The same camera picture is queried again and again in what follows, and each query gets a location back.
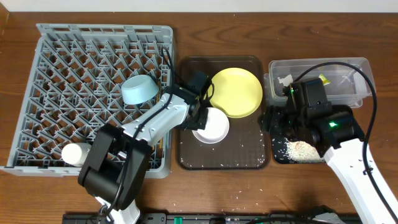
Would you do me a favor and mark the white tissue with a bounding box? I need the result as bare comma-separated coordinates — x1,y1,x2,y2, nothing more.
278,74,294,86

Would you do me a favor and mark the white round bowl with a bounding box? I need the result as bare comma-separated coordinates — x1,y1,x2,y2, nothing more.
192,107,229,144

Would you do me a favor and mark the light blue bowl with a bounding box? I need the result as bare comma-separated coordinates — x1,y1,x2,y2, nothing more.
121,75,159,105

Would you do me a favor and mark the green orange snack wrapper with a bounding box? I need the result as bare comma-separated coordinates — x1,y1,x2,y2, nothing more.
318,73,331,85

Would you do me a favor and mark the white cup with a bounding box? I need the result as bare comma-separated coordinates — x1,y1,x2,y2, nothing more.
62,142,91,167

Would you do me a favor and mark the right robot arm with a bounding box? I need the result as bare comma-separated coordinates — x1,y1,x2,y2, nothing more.
258,78,397,223

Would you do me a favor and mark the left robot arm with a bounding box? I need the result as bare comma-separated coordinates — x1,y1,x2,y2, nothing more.
78,72,214,223

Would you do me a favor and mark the pile of rice waste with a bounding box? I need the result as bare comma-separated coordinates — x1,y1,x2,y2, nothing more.
271,136,325,164

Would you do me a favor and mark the black plastic waste tray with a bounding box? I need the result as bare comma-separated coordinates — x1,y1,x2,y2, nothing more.
259,105,365,164

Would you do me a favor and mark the clear plastic waste bin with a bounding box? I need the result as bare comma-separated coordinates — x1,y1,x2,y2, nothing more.
264,57,374,108

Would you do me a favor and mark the grey plastic dishwasher rack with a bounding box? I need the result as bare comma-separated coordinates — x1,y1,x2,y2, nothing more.
1,24,175,177

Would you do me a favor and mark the yellow round plate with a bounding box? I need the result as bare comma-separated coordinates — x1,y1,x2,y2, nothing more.
207,68,263,118

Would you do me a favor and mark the dark brown serving tray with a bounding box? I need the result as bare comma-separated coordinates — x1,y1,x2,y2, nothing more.
175,56,271,170

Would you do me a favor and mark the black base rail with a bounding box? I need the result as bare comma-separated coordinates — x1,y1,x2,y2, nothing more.
62,213,361,224

